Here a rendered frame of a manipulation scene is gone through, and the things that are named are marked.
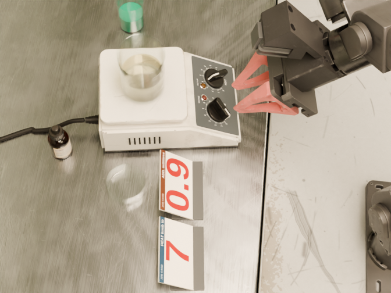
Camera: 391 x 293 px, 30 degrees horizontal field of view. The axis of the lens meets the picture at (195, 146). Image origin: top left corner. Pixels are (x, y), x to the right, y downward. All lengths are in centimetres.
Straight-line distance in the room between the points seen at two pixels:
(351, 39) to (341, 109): 33
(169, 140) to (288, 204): 19
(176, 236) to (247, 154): 17
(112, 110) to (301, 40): 30
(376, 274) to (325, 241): 8
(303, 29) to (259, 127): 28
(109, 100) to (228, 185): 21
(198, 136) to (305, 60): 23
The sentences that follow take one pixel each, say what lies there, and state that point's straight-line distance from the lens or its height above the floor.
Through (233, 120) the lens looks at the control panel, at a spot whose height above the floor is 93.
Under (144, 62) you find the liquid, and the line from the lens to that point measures 99.
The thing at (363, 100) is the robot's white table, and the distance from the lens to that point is 114.
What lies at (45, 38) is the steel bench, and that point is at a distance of 118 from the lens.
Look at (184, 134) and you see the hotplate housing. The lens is 101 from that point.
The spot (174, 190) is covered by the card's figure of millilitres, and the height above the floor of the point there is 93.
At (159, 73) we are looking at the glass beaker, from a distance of 95.
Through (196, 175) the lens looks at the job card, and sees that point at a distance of 104.
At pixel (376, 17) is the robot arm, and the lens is 79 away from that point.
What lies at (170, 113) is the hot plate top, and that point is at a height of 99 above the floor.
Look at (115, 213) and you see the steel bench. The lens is 103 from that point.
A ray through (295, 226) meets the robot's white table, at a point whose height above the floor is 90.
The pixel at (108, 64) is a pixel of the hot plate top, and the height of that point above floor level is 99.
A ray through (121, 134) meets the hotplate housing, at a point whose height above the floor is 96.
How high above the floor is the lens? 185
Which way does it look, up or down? 63 degrees down
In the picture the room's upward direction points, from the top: 4 degrees clockwise
